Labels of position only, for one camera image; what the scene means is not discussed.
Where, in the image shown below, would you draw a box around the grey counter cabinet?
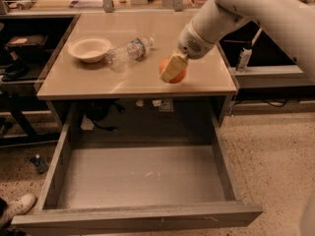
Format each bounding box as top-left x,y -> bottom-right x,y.
36,11 -> 238,130

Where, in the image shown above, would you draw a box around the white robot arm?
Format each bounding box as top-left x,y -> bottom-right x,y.
160,0 -> 315,83

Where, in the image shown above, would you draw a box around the small black floor device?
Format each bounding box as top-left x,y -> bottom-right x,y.
30,154 -> 48,174

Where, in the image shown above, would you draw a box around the white sneaker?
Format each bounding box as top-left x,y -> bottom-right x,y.
0,194 -> 36,229

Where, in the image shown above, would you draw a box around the grey open drawer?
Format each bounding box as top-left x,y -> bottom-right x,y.
13,101 -> 263,236

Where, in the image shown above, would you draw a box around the clear plastic water bottle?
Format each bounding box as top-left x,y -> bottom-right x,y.
104,36 -> 154,69

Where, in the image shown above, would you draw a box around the white bottle with nozzle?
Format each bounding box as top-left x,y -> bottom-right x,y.
235,29 -> 262,72

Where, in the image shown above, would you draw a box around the orange fruit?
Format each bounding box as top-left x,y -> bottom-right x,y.
158,55 -> 188,85

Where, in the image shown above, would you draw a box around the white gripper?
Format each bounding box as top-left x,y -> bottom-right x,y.
159,21 -> 217,84

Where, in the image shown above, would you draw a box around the white paper bowl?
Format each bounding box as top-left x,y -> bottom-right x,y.
68,37 -> 111,64

